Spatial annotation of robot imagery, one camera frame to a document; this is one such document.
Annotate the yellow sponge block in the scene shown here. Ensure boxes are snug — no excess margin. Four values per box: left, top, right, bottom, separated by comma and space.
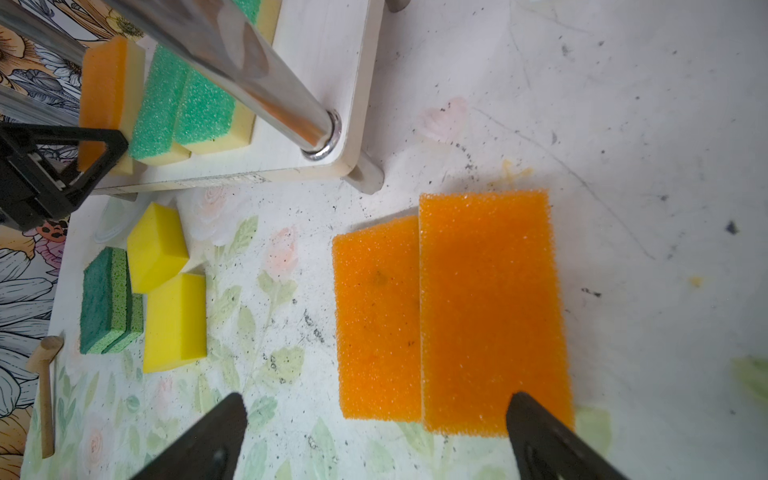
127, 203, 189, 294

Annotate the dark green scouring sponge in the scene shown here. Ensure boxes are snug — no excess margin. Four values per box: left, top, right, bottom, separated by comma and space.
79, 247, 144, 355

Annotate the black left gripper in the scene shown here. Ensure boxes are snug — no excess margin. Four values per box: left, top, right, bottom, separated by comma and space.
1, 122, 128, 231

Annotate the small wooden mallet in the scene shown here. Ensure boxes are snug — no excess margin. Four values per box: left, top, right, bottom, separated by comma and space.
26, 336, 64, 459

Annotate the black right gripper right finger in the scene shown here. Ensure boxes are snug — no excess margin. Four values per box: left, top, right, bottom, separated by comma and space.
506, 392, 624, 480

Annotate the white two-tier metal shelf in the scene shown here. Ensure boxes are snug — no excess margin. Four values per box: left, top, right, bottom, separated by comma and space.
0, 0, 412, 196

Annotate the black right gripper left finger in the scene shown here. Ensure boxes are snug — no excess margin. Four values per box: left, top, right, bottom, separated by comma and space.
133, 392, 247, 480

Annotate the orange sponge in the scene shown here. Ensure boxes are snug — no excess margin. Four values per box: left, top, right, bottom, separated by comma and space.
332, 216, 422, 422
79, 36, 145, 141
419, 190, 574, 437

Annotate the light green sponge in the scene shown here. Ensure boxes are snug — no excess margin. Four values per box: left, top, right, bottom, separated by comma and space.
173, 0, 283, 156
130, 45, 191, 166

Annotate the yellow sponge flat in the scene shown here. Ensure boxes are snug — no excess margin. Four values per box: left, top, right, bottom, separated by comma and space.
143, 273, 207, 373

